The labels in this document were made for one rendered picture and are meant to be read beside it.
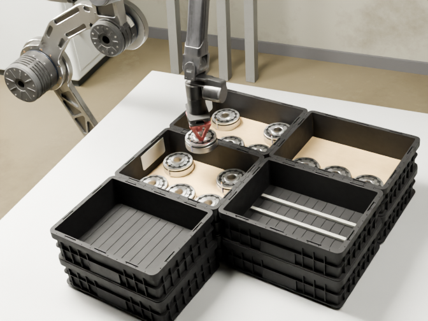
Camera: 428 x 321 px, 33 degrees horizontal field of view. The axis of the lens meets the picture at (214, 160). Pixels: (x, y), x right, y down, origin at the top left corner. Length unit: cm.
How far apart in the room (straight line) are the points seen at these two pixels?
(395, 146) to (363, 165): 12
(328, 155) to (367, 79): 208
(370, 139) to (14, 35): 292
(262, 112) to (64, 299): 96
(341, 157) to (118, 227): 78
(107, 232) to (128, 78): 258
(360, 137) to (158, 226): 75
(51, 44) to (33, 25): 164
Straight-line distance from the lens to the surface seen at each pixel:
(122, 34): 266
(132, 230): 225
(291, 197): 228
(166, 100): 308
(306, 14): 461
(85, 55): 471
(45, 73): 304
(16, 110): 468
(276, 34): 475
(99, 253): 205
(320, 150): 248
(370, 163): 242
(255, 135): 256
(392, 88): 441
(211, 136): 230
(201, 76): 218
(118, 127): 296
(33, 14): 462
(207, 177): 239
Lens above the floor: 229
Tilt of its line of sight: 36 degrees down
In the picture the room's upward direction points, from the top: 7 degrees counter-clockwise
